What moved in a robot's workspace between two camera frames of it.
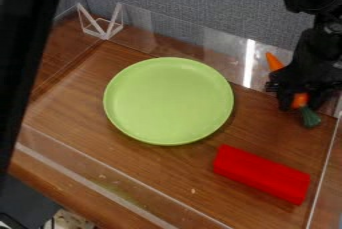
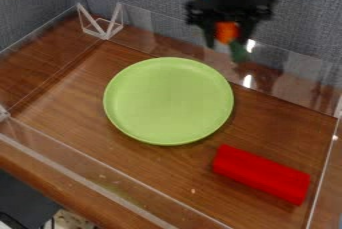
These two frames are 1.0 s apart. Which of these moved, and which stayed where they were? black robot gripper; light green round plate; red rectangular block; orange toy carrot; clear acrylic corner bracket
Moved: black robot gripper; orange toy carrot
Stayed: red rectangular block; light green round plate; clear acrylic corner bracket
